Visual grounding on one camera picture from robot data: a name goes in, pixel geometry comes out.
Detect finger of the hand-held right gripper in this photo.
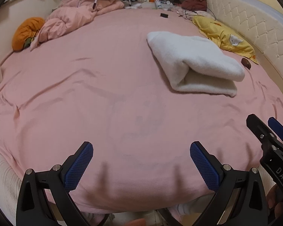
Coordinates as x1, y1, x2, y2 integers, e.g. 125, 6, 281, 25
246, 114, 278, 152
268, 117, 283, 144

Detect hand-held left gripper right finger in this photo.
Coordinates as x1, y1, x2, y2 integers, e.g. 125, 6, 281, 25
190, 141, 268, 226

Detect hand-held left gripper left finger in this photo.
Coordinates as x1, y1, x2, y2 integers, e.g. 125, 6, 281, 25
15, 141, 95, 226

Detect white fleece garment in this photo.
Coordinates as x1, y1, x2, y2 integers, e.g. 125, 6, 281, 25
147, 31, 246, 97

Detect dark red clothes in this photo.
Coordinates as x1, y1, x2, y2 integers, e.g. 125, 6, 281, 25
181, 0, 207, 12

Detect person's right hand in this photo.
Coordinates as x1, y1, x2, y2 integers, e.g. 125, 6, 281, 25
267, 186, 283, 217

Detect pink bed sheet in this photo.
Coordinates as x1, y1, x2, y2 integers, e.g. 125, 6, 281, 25
0, 5, 283, 217

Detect white padded headboard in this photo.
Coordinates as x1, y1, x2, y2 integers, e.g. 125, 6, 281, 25
196, 0, 283, 120

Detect yellow printed pillow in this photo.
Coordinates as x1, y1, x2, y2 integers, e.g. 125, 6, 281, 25
192, 16, 259, 64

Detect orange pumpkin plush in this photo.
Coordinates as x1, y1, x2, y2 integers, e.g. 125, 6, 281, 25
12, 17, 46, 51

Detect pink duvet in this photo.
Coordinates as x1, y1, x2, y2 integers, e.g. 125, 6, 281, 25
30, 0, 125, 51

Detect pile of small bedside things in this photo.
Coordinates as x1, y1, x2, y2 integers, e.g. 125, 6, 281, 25
154, 0, 180, 11

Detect black cable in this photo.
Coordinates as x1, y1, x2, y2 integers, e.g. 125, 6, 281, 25
179, 6, 217, 20

